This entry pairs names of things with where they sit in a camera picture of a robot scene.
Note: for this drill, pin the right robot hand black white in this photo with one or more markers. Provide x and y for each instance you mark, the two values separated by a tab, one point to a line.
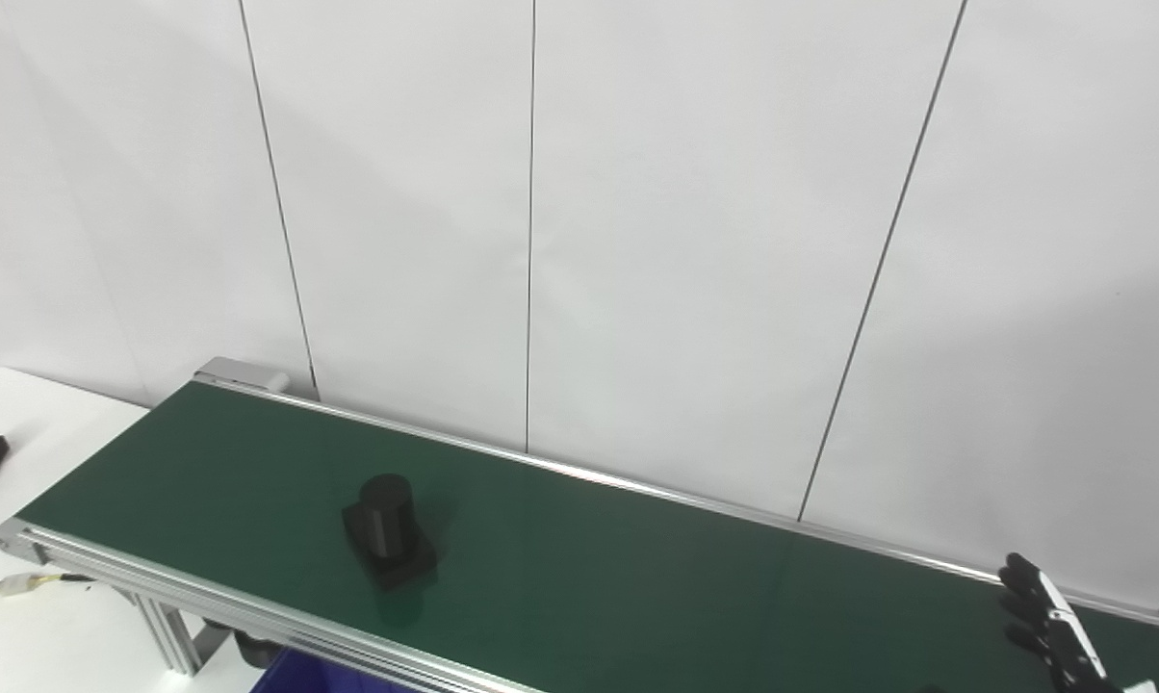
1051	626

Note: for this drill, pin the black cylinder part square base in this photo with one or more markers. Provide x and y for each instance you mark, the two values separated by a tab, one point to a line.
387	529

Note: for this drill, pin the green conveyor belt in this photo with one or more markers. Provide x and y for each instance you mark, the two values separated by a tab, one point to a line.
637	577
204	602

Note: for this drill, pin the blue plastic bin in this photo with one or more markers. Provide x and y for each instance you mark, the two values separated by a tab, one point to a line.
310	679

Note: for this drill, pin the black conveyor drive motor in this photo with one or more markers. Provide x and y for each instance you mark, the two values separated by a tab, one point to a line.
260	650

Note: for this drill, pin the aluminium conveyor leg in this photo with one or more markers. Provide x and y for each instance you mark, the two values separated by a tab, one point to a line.
170	640

